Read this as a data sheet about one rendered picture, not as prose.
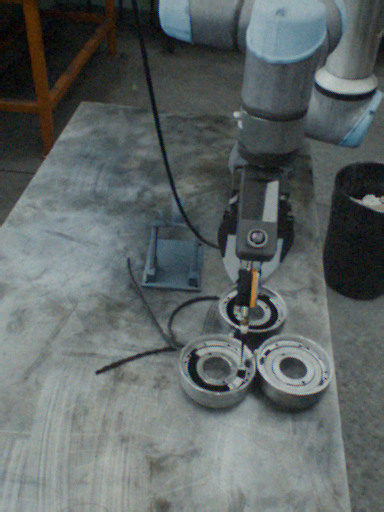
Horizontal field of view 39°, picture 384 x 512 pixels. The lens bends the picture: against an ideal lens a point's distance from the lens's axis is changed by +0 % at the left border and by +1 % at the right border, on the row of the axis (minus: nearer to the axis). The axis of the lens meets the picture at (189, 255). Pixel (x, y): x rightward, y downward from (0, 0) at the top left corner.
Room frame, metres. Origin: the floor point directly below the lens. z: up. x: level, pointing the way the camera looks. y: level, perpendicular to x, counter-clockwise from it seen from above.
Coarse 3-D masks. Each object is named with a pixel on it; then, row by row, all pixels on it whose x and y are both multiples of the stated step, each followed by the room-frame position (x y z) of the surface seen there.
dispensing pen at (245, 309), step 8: (248, 264) 0.56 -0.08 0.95; (240, 272) 0.55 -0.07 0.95; (248, 272) 0.55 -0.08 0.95; (240, 280) 0.54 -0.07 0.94; (248, 280) 0.54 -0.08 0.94; (240, 288) 0.53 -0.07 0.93; (248, 288) 0.53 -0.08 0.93; (240, 296) 0.53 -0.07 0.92; (248, 296) 0.53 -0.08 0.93; (240, 304) 0.52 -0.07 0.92; (248, 304) 0.52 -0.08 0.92; (248, 312) 0.53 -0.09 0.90; (248, 320) 0.52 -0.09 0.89
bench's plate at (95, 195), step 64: (128, 128) 1.23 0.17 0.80; (192, 128) 1.25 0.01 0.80; (64, 192) 0.93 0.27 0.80; (128, 192) 0.95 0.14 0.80; (192, 192) 0.96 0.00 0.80; (0, 256) 0.72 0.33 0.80; (64, 256) 0.73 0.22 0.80; (320, 256) 0.78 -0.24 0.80; (0, 320) 0.57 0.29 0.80; (64, 320) 0.58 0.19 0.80; (128, 320) 0.59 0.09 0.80; (192, 320) 0.59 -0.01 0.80; (256, 320) 0.60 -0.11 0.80; (320, 320) 0.61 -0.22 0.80; (0, 384) 0.45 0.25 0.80; (64, 384) 0.46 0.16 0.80; (128, 384) 0.47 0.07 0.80; (256, 384) 0.48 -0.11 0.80; (0, 448) 0.36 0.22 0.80; (64, 448) 0.36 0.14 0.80; (192, 448) 0.37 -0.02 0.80; (256, 448) 0.38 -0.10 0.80; (320, 448) 0.39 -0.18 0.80
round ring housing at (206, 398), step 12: (204, 336) 0.53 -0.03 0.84; (216, 336) 0.53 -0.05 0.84; (228, 336) 0.53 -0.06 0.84; (192, 348) 0.51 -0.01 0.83; (228, 348) 0.52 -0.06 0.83; (240, 348) 0.52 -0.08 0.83; (180, 360) 0.48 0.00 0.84; (204, 360) 0.49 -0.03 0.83; (216, 360) 0.50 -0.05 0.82; (228, 360) 0.50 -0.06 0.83; (252, 360) 0.49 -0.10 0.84; (180, 372) 0.47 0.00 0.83; (204, 372) 0.49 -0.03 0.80; (228, 372) 0.49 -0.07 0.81; (252, 372) 0.47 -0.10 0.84; (192, 384) 0.44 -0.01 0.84; (192, 396) 0.44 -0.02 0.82; (204, 396) 0.43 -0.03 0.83; (216, 396) 0.43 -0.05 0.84; (228, 396) 0.43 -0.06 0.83; (240, 396) 0.44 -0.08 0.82
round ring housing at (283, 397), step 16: (288, 336) 0.54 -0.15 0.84; (288, 352) 0.52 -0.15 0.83; (320, 352) 0.52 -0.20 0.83; (256, 368) 0.48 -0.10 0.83; (272, 368) 0.49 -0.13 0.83; (288, 368) 0.51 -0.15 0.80; (304, 368) 0.50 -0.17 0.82; (272, 384) 0.45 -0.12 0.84; (288, 384) 0.46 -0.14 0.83; (304, 384) 0.46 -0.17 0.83; (320, 384) 0.47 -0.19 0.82; (272, 400) 0.45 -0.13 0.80; (288, 400) 0.44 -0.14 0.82; (304, 400) 0.44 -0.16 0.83
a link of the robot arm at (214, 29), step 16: (160, 0) 0.71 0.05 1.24; (176, 0) 0.70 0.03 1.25; (192, 0) 0.69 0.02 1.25; (208, 0) 0.68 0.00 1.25; (224, 0) 0.68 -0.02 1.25; (240, 0) 0.67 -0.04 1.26; (160, 16) 0.70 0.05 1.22; (176, 16) 0.69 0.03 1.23; (192, 16) 0.68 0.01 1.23; (208, 16) 0.68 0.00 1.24; (224, 16) 0.67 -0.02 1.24; (176, 32) 0.70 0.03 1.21; (192, 32) 0.69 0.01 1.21; (208, 32) 0.68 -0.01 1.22; (224, 32) 0.67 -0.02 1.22; (224, 48) 0.69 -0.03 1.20
